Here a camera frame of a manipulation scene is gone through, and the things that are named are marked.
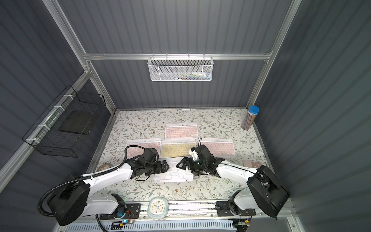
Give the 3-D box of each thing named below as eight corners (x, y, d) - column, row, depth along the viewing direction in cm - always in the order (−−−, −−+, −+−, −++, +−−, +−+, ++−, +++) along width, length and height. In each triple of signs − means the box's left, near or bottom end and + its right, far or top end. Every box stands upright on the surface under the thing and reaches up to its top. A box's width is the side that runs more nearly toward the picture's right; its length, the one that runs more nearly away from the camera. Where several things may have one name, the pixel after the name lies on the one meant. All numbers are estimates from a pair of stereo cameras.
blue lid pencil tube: (241, 129, 110) (249, 111, 94) (242, 122, 114) (250, 104, 99) (249, 132, 109) (259, 113, 93) (250, 124, 113) (259, 106, 98)
